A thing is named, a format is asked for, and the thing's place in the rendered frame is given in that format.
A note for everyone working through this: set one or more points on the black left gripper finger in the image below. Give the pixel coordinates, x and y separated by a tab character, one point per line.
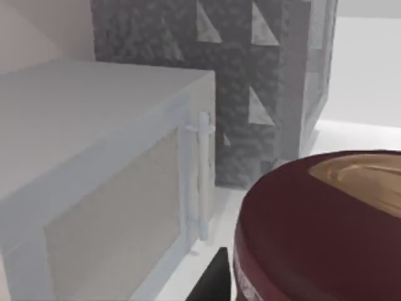
216	279

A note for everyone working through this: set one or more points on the dark red can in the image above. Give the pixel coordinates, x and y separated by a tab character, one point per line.
313	238

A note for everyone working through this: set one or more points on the pale microwave oven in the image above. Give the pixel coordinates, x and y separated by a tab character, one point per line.
94	163

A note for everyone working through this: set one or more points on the grey stone cabinet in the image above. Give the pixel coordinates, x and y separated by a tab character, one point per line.
244	87

